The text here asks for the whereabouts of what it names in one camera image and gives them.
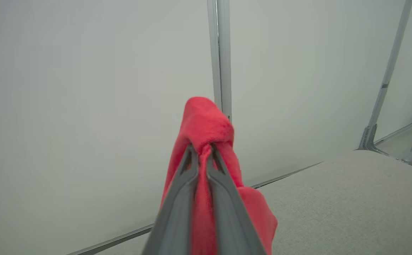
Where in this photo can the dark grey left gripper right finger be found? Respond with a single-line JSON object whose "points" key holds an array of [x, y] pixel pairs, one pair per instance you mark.
{"points": [[230, 219]]}

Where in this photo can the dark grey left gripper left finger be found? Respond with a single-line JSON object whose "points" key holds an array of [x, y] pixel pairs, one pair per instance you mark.
{"points": [[177, 219]]}

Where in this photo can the red white basketball jersey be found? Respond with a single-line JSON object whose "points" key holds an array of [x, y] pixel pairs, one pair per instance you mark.
{"points": [[206, 120]]}

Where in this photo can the grey wall base rail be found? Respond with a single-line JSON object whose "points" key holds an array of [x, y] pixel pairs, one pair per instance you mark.
{"points": [[121, 239]]}

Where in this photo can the grey metal frame rail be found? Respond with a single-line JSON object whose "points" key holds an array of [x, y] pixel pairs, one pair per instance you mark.
{"points": [[401, 131]]}

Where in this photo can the grey wall panel joint post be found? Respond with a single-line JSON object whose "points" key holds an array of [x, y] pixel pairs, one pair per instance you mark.
{"points": [[223, 53]]}

